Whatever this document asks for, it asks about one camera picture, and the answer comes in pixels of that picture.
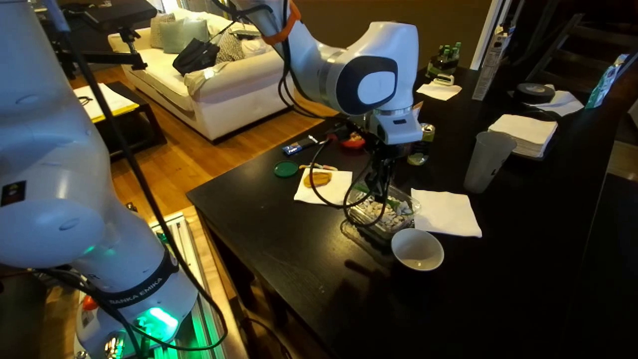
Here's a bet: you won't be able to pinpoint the blue snack bar wrapper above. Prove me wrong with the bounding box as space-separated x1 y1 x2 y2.
281 140 313 158

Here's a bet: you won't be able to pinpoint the dark round dish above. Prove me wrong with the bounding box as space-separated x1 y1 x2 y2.
514 82 554 104

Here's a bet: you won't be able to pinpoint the round brown cookie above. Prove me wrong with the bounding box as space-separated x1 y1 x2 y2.
303 172 333 188

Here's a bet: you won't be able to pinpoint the red bowl with food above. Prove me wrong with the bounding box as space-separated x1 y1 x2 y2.
341 132 365 150

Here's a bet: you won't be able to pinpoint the clear plastic bowl of popcorn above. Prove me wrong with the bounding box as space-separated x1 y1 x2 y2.
345 184 414 248

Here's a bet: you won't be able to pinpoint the folded white napkin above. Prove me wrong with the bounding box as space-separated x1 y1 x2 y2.
410 190 482 238

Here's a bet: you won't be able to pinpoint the green round lid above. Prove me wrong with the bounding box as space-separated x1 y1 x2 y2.
273 162 299 178

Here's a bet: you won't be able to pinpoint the small white ceramic bowl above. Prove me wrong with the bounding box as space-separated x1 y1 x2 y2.
390 228 444 272

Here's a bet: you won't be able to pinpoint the green bottles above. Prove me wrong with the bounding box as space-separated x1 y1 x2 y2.
426 42 460 76

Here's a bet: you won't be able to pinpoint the white napkin under cookie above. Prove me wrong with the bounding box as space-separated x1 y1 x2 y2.
293 168 353 206

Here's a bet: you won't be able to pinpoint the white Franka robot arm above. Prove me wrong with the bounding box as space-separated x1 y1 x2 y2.
0 0 420 359

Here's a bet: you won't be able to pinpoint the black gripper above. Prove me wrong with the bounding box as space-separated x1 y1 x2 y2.
365 144 402 200

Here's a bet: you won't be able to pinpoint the black coffee table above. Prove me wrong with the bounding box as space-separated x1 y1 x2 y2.
73 82 165 160

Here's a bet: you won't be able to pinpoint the translucent plastic cup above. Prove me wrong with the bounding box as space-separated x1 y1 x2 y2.
464 132 516 194

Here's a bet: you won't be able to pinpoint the white paper sheet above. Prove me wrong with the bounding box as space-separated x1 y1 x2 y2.
416 80 460 102

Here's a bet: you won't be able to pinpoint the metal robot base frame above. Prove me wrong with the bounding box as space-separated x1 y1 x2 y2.
147 210 247 359

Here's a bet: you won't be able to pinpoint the stack of white napkins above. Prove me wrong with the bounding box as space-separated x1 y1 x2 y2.
488 114 558 160

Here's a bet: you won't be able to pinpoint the small dark jar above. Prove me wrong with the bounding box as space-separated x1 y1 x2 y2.
406 124 436 166

